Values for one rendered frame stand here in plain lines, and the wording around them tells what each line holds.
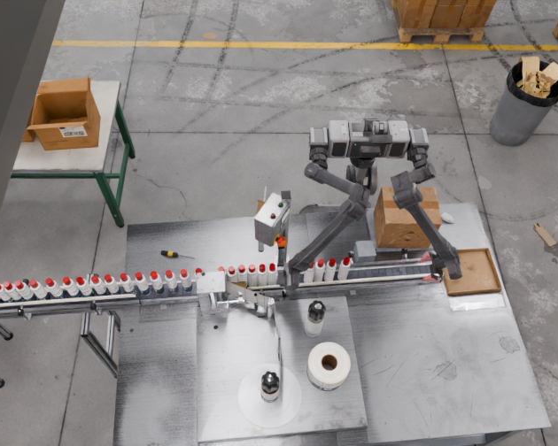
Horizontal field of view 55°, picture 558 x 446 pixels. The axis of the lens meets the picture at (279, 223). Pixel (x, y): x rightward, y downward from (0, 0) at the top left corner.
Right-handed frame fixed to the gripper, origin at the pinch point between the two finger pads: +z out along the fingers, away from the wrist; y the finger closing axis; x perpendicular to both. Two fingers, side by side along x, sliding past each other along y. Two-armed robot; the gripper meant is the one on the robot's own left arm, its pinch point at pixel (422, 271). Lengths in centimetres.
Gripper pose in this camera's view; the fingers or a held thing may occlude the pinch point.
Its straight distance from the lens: 274.5
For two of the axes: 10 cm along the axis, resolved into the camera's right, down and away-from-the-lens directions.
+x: 7.6, 3.1, 5.7
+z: -6.5, 4.1, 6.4
